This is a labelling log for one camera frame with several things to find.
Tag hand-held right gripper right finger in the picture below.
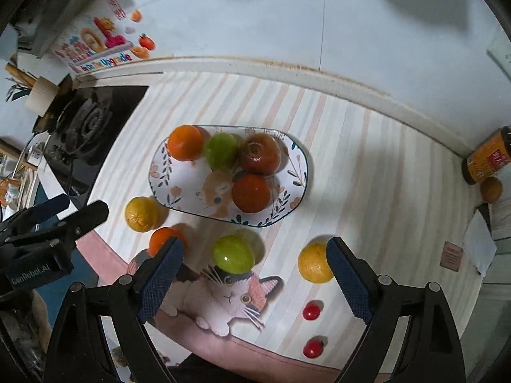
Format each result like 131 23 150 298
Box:
326 236 467 383

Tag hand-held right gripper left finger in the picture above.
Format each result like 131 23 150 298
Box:
43 236 185 383

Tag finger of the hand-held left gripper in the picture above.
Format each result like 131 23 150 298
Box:
56 200 110 242
0 194 71 237

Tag orange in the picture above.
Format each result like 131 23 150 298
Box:
167 125 205 162
149 227 185 258

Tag yellow lemon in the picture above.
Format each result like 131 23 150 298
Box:
125 196 160 233
298 243 335 285

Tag green apple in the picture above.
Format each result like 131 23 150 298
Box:
211 235 256 275
203 133 240 170

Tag floral oval plate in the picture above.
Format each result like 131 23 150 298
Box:
148 124 310 229

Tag metal dish rack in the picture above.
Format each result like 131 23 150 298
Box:
0 136 44 208

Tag blue kitchen cabinet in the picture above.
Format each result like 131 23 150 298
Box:
34 179 104 308

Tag small brown label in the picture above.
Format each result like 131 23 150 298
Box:
439 241 464 273

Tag cream ribbed utensil holder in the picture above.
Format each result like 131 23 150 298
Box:
25 78 60 110

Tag black gas stove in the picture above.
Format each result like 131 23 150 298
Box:
34 85 149 208

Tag dark wok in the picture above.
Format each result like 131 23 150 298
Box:
40 75 86 128

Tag red-orange tomato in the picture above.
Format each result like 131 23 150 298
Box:
232 173 272 213

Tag striped cat print mat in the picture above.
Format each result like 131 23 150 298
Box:
76 72 485 372

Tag white folded paper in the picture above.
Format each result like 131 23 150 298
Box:
463 203 498 276

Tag wooden cooking utensils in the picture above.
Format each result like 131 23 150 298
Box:
5 64 41 88

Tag dark red tomato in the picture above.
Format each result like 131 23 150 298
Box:
239 132 282 176

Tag brown egg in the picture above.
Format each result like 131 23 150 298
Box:
480 176 503 203

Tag brown sauce bottle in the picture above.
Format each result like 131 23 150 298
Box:
462 126 511 185

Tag black range hood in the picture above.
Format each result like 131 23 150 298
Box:
0 0 104 60

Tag colourful wall sticker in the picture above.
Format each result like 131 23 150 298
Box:
54 0 156 73

